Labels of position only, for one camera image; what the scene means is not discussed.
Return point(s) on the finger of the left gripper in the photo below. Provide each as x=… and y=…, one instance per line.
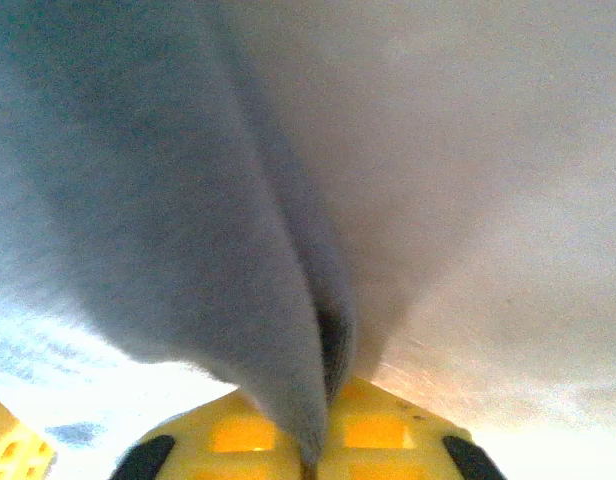
x=13, y=445

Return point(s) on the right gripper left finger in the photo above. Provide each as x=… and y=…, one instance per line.
x=238, y=440

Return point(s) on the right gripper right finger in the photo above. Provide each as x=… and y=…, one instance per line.
x=378, y=435

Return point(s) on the grey t-shirt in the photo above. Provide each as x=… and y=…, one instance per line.
x=188, y=175

